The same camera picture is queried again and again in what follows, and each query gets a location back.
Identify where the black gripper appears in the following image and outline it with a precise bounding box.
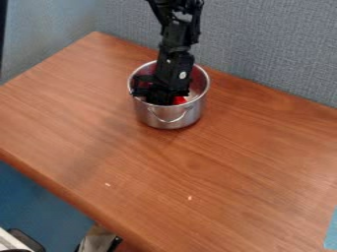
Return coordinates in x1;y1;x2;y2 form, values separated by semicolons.
130;50;195;105

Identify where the red star-profile block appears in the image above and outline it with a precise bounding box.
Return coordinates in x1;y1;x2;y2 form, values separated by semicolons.
133;83;187;105

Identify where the metal pot with handle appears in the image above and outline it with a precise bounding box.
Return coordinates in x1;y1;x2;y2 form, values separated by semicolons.
125;61;211;130

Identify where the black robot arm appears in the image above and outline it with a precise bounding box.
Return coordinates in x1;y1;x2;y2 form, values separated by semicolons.
130;0;204;105

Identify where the black and white object corner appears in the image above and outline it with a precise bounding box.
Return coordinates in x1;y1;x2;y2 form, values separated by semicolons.
0;227;45;252

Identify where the grey bracket under table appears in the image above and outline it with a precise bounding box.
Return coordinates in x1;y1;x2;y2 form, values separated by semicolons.
74;224;122;252

